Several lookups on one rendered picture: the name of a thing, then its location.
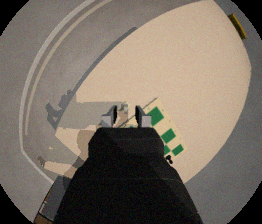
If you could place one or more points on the black pawn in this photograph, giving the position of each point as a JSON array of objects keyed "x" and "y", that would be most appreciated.
[{"x": 169, "y": 158}]

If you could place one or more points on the green and cream chessboard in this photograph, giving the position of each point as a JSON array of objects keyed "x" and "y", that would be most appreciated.
[{"x": 174, "y": 144}]

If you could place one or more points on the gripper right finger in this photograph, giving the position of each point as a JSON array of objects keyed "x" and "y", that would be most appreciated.
[{"x": 144, "y": 120}]

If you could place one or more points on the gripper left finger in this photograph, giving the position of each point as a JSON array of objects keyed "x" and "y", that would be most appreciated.
[{"x": 109, "y": 119}]

